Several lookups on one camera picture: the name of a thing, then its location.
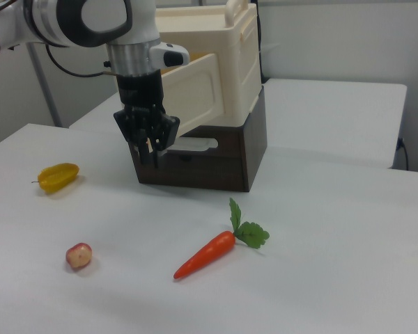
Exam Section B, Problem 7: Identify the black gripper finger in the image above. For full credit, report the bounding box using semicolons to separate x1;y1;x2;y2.
137;134;151;166
150;134;169;170

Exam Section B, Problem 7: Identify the dark brown wooden drawer box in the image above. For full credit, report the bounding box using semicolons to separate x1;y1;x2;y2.
128;85;268;193

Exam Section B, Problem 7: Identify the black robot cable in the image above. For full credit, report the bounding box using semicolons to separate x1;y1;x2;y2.
44;43;120;78

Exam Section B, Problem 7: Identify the cream plastic cabinet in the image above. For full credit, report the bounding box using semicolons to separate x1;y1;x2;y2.
155;0;265;128

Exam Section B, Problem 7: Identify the white drawer handle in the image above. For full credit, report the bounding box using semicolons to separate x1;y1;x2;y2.
166;138;219;154

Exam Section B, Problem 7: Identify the orange toy carrot with leaves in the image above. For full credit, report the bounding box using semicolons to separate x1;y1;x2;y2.
173;197;270;280

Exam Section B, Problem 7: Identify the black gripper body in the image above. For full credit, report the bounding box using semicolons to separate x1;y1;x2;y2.
112;69;181;151

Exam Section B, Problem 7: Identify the black wall cable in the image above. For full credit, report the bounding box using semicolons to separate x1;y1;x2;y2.
396;137;410;171

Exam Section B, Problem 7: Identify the small toy strawberry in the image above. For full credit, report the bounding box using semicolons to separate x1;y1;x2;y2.
65;242;93;272

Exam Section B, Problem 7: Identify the yellow toy starfruit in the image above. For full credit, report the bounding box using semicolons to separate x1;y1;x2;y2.
31;162;80;194

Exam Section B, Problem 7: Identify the cream cabinet door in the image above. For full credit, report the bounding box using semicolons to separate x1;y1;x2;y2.
159;53;229;141

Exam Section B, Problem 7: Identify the grey metal post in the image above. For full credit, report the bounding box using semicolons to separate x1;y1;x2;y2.
26;41;63;129

